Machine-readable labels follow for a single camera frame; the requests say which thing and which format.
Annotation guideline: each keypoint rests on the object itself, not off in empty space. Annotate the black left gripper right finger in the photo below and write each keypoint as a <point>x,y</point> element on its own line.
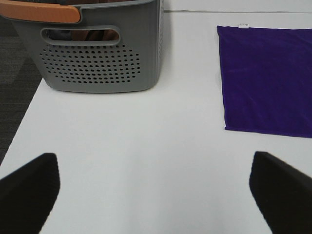
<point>282,193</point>

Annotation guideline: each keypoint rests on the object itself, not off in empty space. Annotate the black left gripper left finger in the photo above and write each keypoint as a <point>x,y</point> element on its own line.
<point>28,194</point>

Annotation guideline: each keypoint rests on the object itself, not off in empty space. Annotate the purple microfiber towel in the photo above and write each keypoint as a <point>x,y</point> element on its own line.
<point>266,76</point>

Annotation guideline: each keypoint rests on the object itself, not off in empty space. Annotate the grey perforated laundry basket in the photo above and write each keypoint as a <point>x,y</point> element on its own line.
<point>115,47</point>

